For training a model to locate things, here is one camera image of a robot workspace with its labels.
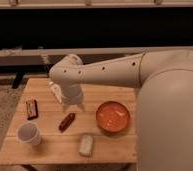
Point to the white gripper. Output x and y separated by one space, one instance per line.
72 95

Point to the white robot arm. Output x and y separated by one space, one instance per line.
164 110

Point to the white sponge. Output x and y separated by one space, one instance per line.
86 145

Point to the wooden table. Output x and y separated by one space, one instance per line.
63 147

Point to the dark candy bar wrapper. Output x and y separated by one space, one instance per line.
32 109

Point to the orange bowl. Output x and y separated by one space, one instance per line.
112 116

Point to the white paper cup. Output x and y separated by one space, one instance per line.
29 133

